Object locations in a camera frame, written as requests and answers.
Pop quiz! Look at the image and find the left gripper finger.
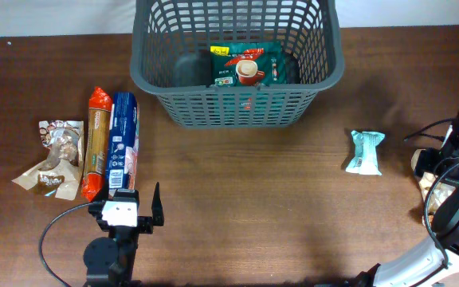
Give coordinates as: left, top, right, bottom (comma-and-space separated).
92, 184, 109, 202
151, 182, 165, 226

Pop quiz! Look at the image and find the beige Pantiere snack pouch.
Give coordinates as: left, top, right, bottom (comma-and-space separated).
411, 149, 456, 218

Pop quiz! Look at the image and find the blue pasta box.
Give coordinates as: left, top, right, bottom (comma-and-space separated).
105, 92, 139, 195

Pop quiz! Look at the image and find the brown foil snack pouch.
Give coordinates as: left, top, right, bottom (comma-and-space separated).
13, 120, 84, 201

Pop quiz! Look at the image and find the light teal snack wrapper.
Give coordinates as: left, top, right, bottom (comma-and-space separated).
345, 131, 385, 175

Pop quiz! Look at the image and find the orange spaghetti packet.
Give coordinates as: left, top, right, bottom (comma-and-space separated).
81, 87, 112, 202

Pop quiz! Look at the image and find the grey plastic basket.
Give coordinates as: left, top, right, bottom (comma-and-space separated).
130, 0, 344, 128

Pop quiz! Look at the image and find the green coffee bag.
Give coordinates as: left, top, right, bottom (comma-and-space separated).
210, 41, 287, 87

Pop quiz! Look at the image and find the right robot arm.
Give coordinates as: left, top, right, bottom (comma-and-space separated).
348, 109, 459, 287

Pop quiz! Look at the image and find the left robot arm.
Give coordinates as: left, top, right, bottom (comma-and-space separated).
83, 184, 165, 287

